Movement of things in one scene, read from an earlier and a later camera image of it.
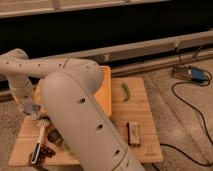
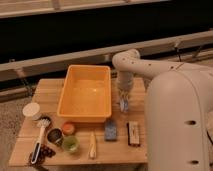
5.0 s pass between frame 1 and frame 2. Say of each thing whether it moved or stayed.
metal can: stayed
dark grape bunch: stayed
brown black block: stayed
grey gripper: moved
